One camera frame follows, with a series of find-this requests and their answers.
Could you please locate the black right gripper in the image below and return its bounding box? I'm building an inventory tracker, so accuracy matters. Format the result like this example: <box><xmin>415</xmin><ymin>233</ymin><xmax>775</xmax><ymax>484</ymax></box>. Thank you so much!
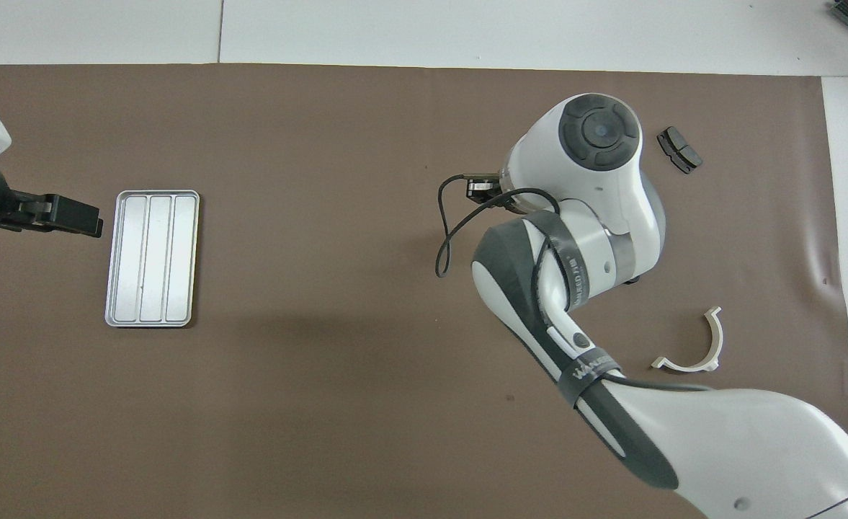
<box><xmin>465</xmin><ymin>173</ymin><xmax>522</xmax><ymax>211</ymax></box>

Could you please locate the silver metal tray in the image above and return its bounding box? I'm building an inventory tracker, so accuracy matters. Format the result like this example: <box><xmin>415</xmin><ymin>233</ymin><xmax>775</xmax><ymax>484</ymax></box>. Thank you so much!
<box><xmin>104</xmin><ymin>190</ymin><xmax>201</xmax><ymax>329</ymax></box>

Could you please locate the dark grey brake pad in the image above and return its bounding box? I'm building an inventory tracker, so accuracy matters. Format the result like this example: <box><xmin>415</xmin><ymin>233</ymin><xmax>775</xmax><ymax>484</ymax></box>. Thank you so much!
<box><xmin>656</xmin><ymin>126</ymin><xmax>704</xmax><ymax>175</ymax></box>

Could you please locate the brown table mat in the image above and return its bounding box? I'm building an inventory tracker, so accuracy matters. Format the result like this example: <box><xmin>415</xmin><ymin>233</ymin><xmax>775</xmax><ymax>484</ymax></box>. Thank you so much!
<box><xmin>0</xmin><ymin>63</ymin><xmax>848</xmax><ymax>519</ymax></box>

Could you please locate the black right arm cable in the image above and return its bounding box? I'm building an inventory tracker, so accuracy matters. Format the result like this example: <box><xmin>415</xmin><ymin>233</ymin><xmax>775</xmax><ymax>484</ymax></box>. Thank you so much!
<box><xmin>434</xmin><ymin>173</ymin><xmax>716</xmax><ymax>394</ymax></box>

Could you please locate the white curved plastic bracket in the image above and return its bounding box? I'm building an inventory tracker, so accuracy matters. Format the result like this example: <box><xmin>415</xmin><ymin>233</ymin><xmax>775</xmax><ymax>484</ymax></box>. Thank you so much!
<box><xmin>651</xmin><ymin>306</ymin><xmax>724</xmax><ymax>373</ymax></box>

